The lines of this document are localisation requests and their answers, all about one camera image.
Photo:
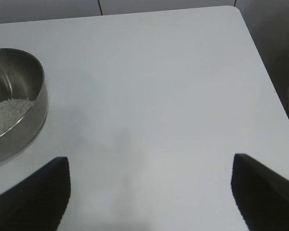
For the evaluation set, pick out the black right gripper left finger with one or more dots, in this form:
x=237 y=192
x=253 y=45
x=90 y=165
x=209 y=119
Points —
x=31 y=204

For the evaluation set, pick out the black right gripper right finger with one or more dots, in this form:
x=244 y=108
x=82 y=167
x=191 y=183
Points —
x=267 y=199

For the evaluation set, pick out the white rice grains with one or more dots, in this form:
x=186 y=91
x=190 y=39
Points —
x=7 y=113

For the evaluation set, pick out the stainless steel mixing bowl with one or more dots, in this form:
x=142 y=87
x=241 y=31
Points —
x=21 y=72

